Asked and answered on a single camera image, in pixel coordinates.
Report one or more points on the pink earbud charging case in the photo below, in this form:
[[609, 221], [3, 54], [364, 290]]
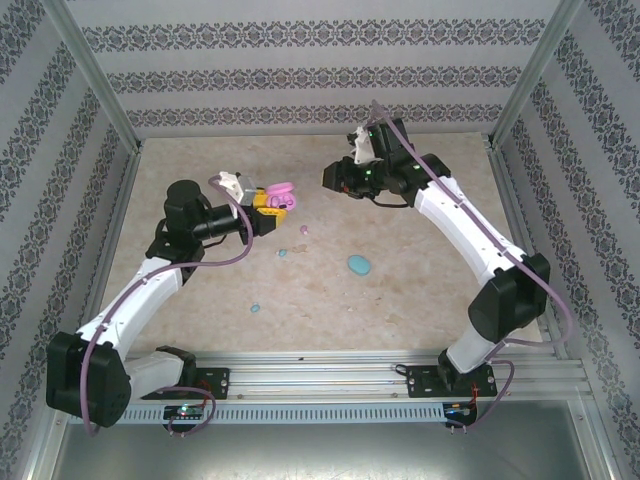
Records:
[[280, 188]]

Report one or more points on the blue earbud charging case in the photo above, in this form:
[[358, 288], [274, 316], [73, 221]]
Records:
[[359, 266]]

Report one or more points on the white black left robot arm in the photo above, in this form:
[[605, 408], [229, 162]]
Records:
[[140, 295]]

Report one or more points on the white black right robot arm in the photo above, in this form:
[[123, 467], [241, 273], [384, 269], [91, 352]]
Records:
[[465, 225]]

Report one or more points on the grey metal panel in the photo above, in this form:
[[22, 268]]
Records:
[[320, 455]]

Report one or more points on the aluminium side rail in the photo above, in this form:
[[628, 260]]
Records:
[[505, 175], [122, 205]]

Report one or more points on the aluminium frame post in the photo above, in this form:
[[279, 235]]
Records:
[[535, 70], [91, 70]]

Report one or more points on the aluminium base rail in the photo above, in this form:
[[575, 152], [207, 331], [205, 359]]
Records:
[[310, 377]]

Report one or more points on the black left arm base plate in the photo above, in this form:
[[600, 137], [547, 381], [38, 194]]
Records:
[[215, 382]]

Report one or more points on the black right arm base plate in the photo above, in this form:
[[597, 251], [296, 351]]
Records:
[[425, 382]]

